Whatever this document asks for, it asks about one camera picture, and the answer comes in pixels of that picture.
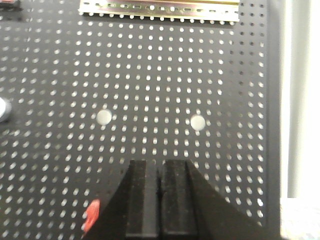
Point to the red toggle switch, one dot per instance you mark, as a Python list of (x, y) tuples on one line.
[(92, 214)]

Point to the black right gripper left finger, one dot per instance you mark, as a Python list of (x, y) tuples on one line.
[(132, 212)]

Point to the black perforated pegboard panel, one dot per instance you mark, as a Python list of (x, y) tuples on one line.
[(90, 93)]

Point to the silver round button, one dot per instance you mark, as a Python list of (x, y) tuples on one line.
[(5, 109)]

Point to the metal DIN rail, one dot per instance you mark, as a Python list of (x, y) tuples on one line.
[(206, 10)]

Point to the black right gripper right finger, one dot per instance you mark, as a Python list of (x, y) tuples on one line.
[(191, 209)]

